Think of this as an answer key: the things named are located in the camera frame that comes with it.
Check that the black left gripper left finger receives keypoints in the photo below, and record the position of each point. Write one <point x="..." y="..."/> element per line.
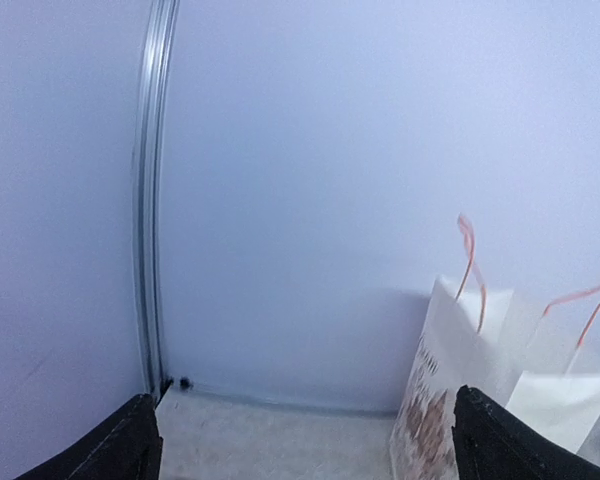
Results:
<point x="126" y="445"/>

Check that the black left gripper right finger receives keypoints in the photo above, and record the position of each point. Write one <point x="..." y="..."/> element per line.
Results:
<point x="491" y="443"/>

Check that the white paper takeout bag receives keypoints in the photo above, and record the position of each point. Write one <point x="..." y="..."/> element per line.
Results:
<point x="514" y="351"/>

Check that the left aluminium corner post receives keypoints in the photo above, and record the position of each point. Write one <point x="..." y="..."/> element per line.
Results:
<point x="146" y="163"/>

